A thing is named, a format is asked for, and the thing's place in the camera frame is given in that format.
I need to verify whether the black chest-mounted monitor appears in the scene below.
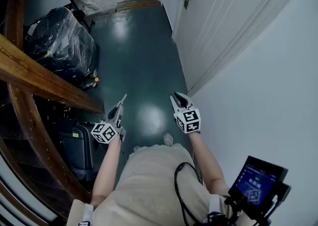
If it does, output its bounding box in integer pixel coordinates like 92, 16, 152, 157
225, 155, 292, 226

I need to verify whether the person's left forearm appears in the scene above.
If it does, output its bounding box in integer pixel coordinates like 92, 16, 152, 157
90, 136, 123, 207

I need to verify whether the person's right forearm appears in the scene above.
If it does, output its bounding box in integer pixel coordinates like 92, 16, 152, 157
190, 130, 231, 196

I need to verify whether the person's right white shoe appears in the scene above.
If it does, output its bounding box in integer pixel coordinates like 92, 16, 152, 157
163, 132, 174, 147

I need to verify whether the white door with red lettering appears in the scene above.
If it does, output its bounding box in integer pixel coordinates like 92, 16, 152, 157
172, 0, 294, 94

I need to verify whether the black cable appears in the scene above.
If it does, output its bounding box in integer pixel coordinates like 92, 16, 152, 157
173, 161, 207, 226

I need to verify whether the right white harness strap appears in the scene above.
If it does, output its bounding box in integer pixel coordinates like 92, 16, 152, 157
206, 195, 226, 226

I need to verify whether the small black suitcase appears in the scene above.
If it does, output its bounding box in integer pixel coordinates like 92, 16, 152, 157
56, 123, 96, 183

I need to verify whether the straight wooden beam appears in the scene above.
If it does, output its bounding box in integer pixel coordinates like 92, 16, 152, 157
0, 33, 105, 115

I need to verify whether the person's beige clothing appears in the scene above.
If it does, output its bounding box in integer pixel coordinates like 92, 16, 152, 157
67, 143, 239, 226

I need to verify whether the curved wooden rail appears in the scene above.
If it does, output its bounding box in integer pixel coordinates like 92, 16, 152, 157
4, 0, 92, 221

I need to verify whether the white harness strap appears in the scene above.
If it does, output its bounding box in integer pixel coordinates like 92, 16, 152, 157
206, 195, 226, 226
79, 204, 94, 226

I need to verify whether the wooden slat threshold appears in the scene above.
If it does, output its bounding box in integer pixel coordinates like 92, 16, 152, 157
115, 0, 162, 12

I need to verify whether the plastic-wrapped dark suitcase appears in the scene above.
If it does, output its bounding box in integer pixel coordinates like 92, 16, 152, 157
27, 6, 100, 81

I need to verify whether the left white harness strap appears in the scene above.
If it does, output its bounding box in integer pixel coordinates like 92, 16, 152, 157
79, 204, 94, 226

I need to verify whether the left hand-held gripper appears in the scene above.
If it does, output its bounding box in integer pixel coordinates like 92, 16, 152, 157
91, 100, 127, 144

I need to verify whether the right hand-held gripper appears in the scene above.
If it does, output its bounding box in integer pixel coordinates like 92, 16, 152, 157
169, 91, 201, 135

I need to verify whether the black metal stand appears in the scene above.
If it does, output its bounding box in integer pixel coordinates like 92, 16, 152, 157
57, 0, 96, 32

